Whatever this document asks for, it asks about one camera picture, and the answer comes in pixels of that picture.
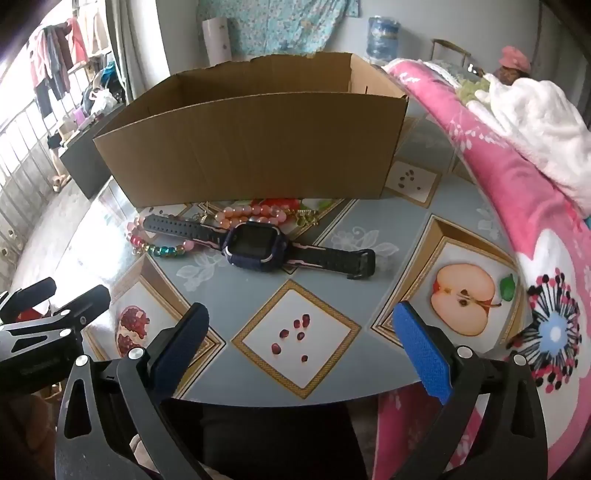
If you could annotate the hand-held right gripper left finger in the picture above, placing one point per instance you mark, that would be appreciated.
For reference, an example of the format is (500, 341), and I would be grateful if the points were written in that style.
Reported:
(182, 350)

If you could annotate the pink floral blanket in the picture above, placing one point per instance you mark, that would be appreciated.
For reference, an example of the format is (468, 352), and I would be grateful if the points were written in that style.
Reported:
(498, 184)

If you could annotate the wooden chair frame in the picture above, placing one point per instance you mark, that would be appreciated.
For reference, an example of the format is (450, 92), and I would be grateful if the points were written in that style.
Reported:
(450, 48)

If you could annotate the hanging clothes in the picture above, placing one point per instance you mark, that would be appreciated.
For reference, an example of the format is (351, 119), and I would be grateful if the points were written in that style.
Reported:
(55, 60)

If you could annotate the blue water bottle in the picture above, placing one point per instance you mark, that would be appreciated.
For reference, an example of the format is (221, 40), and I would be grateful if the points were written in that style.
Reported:
(383, 39)

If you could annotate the metal balcony railing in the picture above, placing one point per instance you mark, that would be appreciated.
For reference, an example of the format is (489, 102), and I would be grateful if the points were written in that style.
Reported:
(23, 147)

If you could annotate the brown plush toy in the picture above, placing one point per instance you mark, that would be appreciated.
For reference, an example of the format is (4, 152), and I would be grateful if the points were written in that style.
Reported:
(508, 76)

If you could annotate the white plastic bag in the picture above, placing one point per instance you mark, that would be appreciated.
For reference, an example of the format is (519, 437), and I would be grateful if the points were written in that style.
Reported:
(102, 100)

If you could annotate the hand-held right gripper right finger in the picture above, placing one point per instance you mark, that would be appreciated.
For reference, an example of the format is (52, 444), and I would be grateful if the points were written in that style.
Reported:
(422, 350)

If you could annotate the pink hat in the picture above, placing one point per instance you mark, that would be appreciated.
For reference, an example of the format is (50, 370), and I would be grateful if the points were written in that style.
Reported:
(515, 57)

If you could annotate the teal floral curtain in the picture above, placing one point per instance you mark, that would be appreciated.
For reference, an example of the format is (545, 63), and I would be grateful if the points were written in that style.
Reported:
(272, 23)

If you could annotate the dark blue smart watch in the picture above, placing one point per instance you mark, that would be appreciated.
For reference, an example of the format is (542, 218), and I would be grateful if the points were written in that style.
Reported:
(256, 247)

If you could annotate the white fleece blanket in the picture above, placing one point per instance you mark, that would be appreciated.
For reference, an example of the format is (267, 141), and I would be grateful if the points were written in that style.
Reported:
(540, 120)

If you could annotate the white paper roll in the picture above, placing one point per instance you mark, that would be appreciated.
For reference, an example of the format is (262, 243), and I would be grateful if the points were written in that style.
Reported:
(216, 41)

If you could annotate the brown cardboard box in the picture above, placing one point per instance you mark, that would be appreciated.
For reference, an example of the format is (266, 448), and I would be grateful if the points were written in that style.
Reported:
(249, 152)

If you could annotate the dark cabinet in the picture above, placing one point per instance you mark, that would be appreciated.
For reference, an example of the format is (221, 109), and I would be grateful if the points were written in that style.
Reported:
(81, 157)

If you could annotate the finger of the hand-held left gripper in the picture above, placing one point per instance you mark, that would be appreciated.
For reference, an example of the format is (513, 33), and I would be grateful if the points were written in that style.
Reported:
(87, 302)
(27, 295)

